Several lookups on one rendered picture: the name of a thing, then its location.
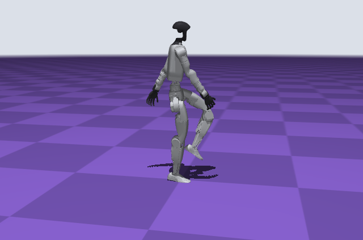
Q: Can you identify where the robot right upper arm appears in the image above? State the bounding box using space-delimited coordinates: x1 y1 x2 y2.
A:
174 47 192 78

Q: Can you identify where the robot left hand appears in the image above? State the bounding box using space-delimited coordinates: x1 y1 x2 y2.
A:
146 84 159 106

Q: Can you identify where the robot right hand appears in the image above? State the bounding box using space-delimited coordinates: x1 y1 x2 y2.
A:
200 94 215 110

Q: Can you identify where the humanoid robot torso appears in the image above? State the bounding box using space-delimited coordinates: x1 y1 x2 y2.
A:
167 43 186 102

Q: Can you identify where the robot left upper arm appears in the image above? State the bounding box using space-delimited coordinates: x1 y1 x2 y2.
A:
163 58 168 73

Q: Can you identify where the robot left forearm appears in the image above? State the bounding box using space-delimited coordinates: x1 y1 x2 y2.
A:
155 69 167 90

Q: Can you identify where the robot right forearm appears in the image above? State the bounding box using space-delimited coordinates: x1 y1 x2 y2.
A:
188 70 208 97

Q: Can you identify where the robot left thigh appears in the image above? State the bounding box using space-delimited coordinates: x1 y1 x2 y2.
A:
182 88 213 121

